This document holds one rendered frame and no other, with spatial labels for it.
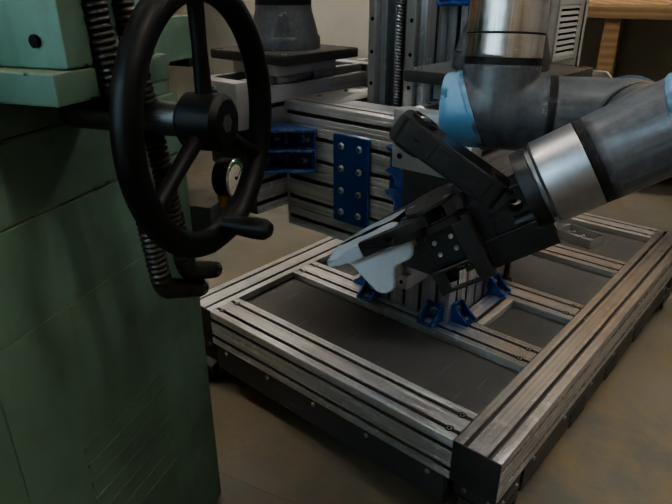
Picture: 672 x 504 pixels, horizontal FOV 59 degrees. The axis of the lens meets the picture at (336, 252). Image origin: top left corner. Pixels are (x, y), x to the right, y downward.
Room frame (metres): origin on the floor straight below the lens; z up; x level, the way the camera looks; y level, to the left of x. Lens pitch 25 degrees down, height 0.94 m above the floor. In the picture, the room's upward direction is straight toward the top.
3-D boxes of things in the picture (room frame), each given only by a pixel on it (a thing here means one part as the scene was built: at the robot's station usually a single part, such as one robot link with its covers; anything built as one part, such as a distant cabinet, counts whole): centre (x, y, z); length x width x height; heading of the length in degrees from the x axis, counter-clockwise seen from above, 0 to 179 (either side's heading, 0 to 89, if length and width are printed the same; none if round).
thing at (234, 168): (0.91, 0.18, 0.65); 0.06 x 0.04 x 0.08; 161
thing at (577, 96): (0.58, -0.27, 0.82); 0.11 x 0.11 x 0.08; 74
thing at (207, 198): (0.93, 0.24, 0.58); 0.12 x 0.08 x 0.08; 71
